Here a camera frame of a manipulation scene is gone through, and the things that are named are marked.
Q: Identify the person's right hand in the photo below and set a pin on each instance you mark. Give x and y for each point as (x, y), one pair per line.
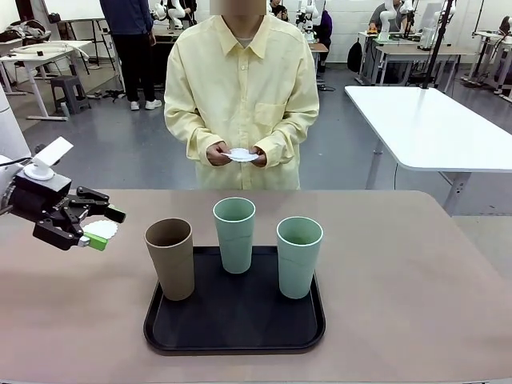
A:
(216, 157)

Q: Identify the small green bottle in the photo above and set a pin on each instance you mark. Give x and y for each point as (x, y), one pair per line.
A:
(65, 110)

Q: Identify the large white table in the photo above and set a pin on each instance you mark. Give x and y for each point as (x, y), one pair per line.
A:
(432, 124)

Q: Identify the small brown side table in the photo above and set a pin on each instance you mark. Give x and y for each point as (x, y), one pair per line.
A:
(320, 48)

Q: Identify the white cylindrical air purifier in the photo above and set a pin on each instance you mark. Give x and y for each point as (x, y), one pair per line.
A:
(12, 124)

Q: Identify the black tripod stand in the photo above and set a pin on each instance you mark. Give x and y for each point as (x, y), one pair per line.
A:
(440, 40)

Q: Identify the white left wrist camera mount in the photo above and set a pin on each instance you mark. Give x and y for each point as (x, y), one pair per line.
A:
(52, 154)

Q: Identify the black backpack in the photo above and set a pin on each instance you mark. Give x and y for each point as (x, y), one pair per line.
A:
(354, 56)

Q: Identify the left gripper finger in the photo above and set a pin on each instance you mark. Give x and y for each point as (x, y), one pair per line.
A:
(96, 200)
(56, 236)

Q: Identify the person's left forearm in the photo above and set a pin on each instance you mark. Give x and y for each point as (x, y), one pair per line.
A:
(284, 146)

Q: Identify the white desk with clutter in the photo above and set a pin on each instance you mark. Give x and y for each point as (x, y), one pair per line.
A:
(44, 54)

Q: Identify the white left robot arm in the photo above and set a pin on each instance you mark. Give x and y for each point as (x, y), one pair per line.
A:
(6, 182)

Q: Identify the man in blue jacket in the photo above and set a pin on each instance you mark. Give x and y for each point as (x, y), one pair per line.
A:
(128, 24)

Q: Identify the pale green plastic cup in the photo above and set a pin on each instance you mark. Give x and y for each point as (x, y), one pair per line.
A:
(296, 264)
(236, 244)

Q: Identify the person's left hand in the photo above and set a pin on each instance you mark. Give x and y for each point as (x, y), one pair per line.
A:
(260, 159)

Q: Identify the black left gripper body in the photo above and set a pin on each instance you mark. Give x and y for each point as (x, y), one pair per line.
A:
(40, 200)

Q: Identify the person's right forearm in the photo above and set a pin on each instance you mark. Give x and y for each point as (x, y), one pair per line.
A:
(192, 142)

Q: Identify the black plastic tray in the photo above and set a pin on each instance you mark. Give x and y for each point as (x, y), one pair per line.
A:
(236, 320)

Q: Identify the person in yellow shirt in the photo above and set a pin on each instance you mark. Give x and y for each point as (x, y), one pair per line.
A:
(240, 88)

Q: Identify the brown plastic cup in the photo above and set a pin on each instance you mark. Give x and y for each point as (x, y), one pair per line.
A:
(172, 264)

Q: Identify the gray background desk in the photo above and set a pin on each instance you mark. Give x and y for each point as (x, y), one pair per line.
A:
(416, 52)

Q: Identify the person in purple top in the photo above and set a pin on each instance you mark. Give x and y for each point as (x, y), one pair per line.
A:
(326, 28)

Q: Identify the gray plastic stool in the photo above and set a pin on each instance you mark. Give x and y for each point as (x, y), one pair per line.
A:
(70, 92)

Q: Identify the white scalloped paper coaster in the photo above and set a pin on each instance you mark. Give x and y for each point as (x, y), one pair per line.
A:
(102, 229)
(242, 155)

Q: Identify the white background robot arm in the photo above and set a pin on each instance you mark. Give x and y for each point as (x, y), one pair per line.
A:
(385, 24)

